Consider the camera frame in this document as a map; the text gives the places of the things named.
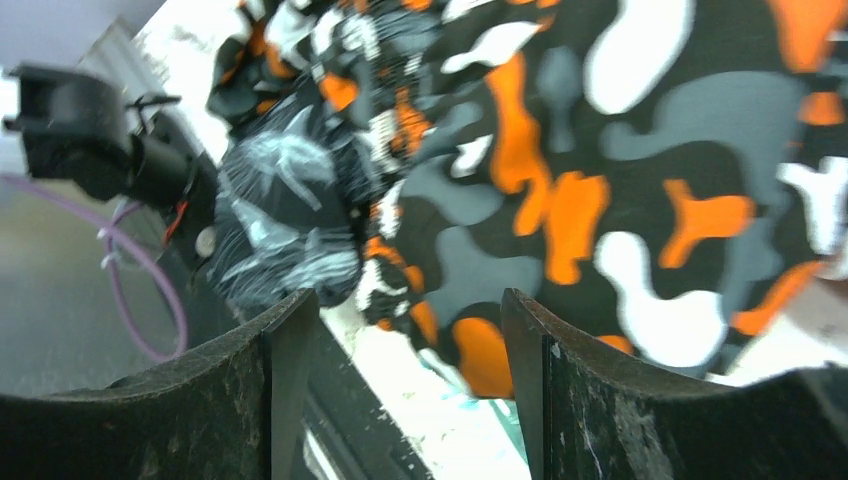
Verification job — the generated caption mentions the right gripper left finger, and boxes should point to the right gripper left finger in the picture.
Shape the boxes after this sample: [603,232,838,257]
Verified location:
[1,289,319,479]

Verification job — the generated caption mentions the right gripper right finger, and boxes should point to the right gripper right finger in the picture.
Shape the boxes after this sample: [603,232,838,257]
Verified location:
[501,289,847,479]

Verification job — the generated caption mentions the clear blue plastic package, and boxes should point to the clear blue plastic package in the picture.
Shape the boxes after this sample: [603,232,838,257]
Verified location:
[416,348,529,465]

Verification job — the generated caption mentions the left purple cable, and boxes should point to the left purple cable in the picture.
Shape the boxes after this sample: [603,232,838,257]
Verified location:
[0,172,191,364]

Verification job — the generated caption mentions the orange camouflage shorts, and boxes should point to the orange camouflage shorts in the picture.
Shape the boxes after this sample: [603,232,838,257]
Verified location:
[207,1,847,398]

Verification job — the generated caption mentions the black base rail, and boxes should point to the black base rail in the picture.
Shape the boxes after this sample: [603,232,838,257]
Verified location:
[152,238,432,480]

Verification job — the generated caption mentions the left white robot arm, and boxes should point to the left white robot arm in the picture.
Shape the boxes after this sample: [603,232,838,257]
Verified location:
[1,64,217,270]

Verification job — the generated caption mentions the dark leaf print shorts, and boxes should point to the dark leaf print shorts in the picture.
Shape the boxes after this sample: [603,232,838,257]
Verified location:
[208,92,379,311]

